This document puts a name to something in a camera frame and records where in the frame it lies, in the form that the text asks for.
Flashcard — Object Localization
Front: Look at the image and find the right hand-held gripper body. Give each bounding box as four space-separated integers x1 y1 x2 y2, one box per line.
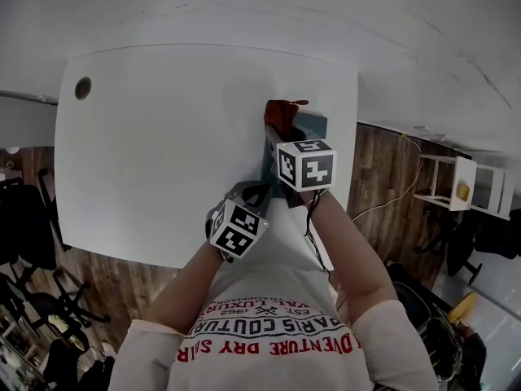
276 125 339 210

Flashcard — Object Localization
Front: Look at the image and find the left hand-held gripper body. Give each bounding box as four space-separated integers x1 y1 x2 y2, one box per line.
205 179 274 261

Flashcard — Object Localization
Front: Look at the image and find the red cloth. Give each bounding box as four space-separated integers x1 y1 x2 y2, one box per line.
263 99 310 138

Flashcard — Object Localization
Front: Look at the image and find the person's right forearm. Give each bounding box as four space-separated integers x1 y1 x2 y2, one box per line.
304 188 399 326

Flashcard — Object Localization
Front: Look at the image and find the person's left forearm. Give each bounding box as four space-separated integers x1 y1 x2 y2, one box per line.
145 241 230 336

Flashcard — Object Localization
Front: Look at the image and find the white printed t-shirt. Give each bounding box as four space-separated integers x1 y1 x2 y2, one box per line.
107 254 441 391

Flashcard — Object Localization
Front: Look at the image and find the white shelf unit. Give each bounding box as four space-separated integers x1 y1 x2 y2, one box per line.
412 152 516 221

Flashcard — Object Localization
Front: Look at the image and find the black office chair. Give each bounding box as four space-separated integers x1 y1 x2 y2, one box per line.
0 258 112 344
0 168 59 273
414 204 521 288

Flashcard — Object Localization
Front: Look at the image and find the black backpack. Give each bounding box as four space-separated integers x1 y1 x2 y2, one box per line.
385 261 488 384

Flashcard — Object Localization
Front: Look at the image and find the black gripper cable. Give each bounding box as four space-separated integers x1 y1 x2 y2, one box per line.
303 188 333 285

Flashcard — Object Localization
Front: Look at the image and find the yellow floor cable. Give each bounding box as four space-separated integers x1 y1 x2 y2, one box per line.
351 134 425 223

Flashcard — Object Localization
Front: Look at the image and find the round desk cable grommet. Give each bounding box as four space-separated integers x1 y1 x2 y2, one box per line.
73 76 93 101

